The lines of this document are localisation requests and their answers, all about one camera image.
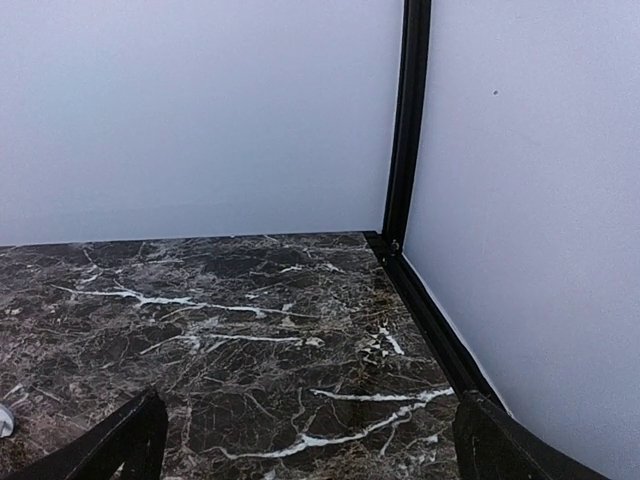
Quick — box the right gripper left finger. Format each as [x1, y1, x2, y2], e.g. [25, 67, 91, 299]
[7, 388, 168, 480]

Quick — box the right black frame post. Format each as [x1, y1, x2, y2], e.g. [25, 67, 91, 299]
[382, 0, 432, 252]

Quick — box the black right side rail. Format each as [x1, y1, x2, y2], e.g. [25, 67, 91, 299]
[363, 231, 506, 411]

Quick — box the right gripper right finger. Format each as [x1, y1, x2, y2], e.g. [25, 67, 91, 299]
[453, 391, 604, 480]

